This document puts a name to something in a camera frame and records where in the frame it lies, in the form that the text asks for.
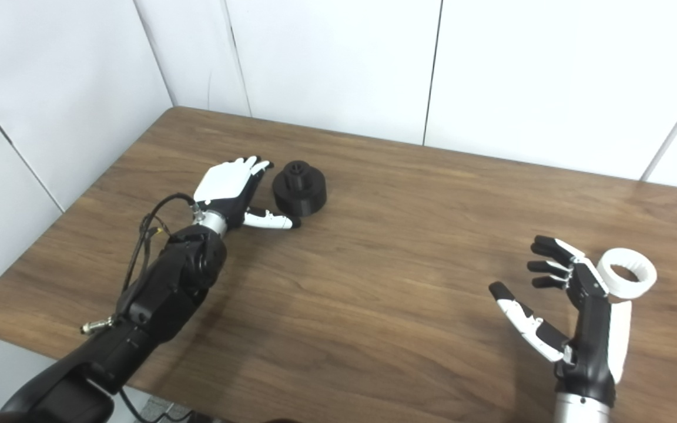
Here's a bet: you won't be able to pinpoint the white toothed plastic ring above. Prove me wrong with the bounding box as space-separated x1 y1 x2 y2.
596 248 658 300

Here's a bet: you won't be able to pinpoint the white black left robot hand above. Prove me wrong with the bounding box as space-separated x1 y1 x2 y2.
193 155 302 231

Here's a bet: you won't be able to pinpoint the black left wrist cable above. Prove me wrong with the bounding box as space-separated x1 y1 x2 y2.
120 193 198 300

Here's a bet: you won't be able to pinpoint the round black plastic part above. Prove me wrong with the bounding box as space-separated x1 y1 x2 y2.
272 160 328 217

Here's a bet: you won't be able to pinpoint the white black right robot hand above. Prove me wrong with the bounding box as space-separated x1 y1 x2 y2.
488 235 633 407

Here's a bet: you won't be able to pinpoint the thin left arm wires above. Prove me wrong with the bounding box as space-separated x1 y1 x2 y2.
138 214 172 250

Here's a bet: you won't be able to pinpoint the thin black hanging cable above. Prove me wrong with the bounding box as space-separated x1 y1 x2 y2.
116 389 193 423

